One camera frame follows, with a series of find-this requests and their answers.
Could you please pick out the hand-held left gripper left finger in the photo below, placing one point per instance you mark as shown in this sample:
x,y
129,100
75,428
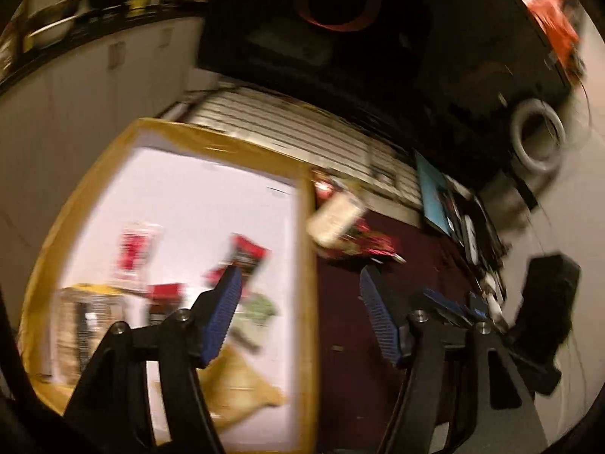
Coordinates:
x,y
222,312

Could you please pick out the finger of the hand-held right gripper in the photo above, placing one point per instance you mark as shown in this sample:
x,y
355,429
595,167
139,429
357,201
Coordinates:
x,y
453,305

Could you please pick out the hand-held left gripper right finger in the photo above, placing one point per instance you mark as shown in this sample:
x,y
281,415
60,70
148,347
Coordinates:
x,y
380,321

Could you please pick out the cardboard box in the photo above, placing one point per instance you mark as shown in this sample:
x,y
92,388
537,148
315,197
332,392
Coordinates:
x,y
198,189

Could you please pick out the green snack packet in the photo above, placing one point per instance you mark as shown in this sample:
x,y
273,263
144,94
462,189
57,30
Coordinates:
x,y
257,308

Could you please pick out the dark red snack packet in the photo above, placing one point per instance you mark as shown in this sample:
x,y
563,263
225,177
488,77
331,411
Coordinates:
x,y
165,293

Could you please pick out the red and black snack packet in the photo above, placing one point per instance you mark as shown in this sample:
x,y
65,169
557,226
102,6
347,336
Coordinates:
x,y
248,255

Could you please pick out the tan paper packet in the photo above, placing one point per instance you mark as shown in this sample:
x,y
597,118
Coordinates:
x,y
241,383

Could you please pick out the pile of red snack packets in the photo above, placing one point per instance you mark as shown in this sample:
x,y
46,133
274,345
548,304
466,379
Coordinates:
x,y
366,243

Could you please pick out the red and white snack packet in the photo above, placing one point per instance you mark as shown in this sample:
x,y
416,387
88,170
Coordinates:
x,y
134,255

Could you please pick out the blue flat box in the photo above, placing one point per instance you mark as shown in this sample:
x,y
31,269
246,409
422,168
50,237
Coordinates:
x,y
435,194

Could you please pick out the beige snack packet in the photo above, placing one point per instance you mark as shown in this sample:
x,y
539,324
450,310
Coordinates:
x,y
335,215

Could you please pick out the clear packet with yellow top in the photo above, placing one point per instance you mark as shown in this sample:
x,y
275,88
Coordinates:
x,y
87,331

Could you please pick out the white tape roll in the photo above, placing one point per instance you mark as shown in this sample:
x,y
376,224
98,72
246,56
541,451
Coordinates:
x,y
536,135

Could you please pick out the white slatted board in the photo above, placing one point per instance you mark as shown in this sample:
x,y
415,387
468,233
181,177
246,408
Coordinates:
x,y
293,137

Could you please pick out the white kitchen cabinet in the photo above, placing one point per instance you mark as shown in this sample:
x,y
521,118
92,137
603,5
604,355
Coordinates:
x,y
94,104

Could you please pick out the orange packet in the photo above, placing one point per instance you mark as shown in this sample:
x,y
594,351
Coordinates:
x,y
553,28

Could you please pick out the steel pan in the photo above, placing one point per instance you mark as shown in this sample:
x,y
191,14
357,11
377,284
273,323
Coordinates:
x,y
52,23

